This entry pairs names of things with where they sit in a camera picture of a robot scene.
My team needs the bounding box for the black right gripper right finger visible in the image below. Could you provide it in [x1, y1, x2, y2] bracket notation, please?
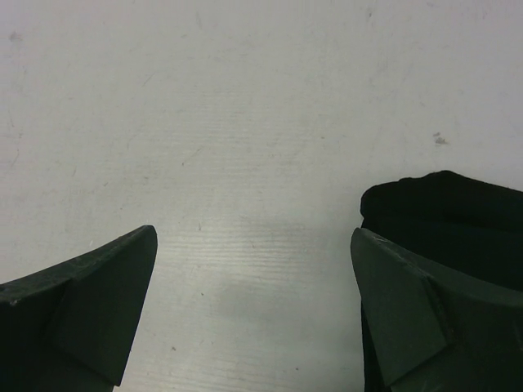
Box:
[351, 229, 522, 391]

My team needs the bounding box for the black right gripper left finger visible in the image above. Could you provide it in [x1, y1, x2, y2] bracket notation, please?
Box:
[1, 225, 158, 392]

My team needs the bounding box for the black t shirt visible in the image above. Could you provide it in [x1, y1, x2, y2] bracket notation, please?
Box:
[358, 171, 522, 391]

